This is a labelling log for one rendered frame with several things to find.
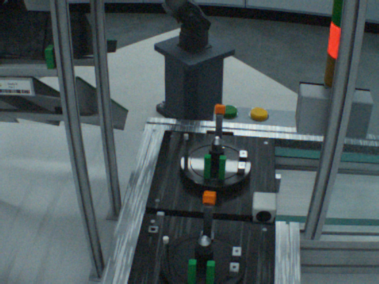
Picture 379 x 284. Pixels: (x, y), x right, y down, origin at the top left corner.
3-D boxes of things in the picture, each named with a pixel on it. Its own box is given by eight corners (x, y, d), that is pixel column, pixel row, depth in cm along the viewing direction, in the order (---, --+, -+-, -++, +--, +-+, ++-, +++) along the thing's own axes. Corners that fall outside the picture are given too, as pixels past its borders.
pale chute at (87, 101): (70, 120, 115) (75, 101, 116) (124, 130, 112) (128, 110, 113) (11, 92, 88) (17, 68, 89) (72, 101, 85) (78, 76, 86)
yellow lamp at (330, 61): (322, 72, 78) (325, 45, 75) (351, 76, 78) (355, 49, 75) (325, 89, 74) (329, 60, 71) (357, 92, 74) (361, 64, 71)
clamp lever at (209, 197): (201, 231, 88) (204, 190, 86) (213, 232, 88) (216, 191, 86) (199, 241, 84) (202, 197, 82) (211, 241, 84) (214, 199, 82)
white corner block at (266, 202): (251, 206, 99) (253, 191, 97) (274, 207, 99) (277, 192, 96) (250, 223, 96) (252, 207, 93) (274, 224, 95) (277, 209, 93)
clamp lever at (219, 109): (213, 140, 108) (215, 103, 106) (223, 140, 108) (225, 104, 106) (212, 145, 105) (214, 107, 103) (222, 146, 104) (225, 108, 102)
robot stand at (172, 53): (197, 92, 148) (198, 28, 136) (233, 115, 139) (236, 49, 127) (154, 110, 141) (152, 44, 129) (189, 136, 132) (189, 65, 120)
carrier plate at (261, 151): (164, 137, 117) (164, 129, 115) (273, 145, 114) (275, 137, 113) (145, 214, 98) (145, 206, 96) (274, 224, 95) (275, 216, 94)
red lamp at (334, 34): (325, 44, 75) (329, 16, 72) (356, 48, 75) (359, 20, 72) (329, 59, 71) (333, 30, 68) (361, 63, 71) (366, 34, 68)
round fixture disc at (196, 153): (184, 146, 111) (184, 138, 110) (251, 151, 110) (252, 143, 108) (175, 191, 100) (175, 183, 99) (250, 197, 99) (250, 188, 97)
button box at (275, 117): (214, 125, 129) (214, 103, 125) (298, 131, 127) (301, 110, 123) (211, 142, 123) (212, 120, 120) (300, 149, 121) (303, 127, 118)
